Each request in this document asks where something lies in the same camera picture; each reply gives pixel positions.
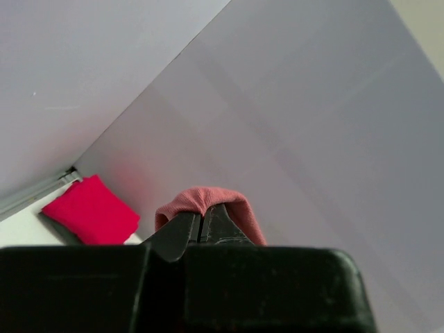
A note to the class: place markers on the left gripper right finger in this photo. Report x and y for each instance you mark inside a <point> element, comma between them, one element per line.
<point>217,228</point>

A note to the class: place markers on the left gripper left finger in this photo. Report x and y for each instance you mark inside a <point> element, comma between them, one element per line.
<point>173,238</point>

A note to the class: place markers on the salmon pink t-shirt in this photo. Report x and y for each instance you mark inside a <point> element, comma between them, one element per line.
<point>199,199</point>

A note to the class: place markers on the folded magenta t-shirt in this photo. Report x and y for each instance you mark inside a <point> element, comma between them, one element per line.
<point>93,213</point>

